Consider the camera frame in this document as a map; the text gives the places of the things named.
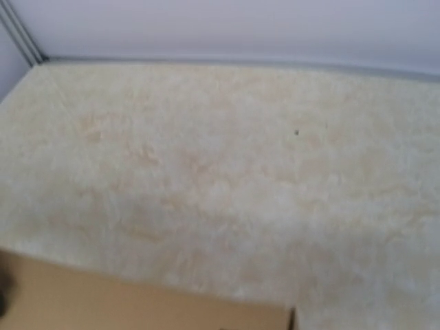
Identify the brown cardboard box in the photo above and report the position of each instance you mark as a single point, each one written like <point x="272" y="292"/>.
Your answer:
<point x="40" y="295"/>

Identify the left aluminium frame post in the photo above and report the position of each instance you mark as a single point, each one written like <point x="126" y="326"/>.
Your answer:
<point x="20" y="36"/>

